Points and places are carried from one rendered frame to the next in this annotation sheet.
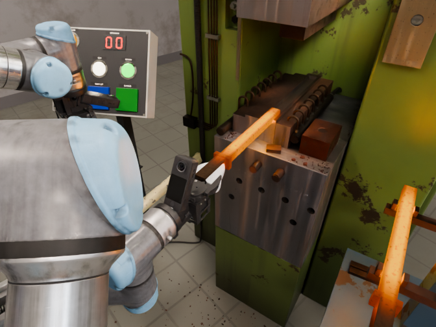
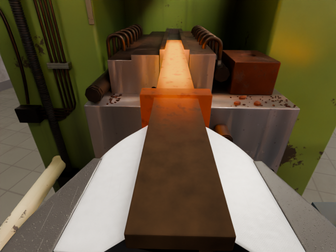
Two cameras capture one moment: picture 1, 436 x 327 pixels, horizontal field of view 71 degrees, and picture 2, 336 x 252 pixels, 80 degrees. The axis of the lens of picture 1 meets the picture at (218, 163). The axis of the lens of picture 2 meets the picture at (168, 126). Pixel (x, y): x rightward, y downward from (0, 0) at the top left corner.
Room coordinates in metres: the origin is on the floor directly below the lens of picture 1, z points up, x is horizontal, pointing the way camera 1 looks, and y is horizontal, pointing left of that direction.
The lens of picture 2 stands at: (0.51, 0.06, 1.06)
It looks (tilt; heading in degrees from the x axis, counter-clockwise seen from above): 30 degrees down; 328
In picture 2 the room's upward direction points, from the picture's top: straight up
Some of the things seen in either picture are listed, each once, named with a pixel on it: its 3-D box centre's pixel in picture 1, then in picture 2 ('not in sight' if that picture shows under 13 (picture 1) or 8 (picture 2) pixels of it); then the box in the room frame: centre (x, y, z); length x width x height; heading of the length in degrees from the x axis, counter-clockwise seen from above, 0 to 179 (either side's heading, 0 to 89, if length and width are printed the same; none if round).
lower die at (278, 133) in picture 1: (286, 102); (165, 51); (1.01, -0.25, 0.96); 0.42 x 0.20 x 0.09; 147
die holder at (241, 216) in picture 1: (290, 164); (181, 131); (0.99, -0.30, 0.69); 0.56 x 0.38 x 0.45; 147
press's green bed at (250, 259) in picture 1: (278, 236); not in sight; (0.99, -0.30, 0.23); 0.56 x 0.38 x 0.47; 147
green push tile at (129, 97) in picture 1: (127, 100); not in sight; (0.94, 0.30, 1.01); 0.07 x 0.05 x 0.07; 82
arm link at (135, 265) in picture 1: (129, 255); not in sight; (0.34, 0.16, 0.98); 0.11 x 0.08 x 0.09; 147
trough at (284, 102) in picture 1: (294, 95); (174, 38); (1.00, -0.27, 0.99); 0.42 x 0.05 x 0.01; 147
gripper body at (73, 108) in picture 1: (75, 109); not in sight; (0.75, 0.38, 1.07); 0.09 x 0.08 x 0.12; 132
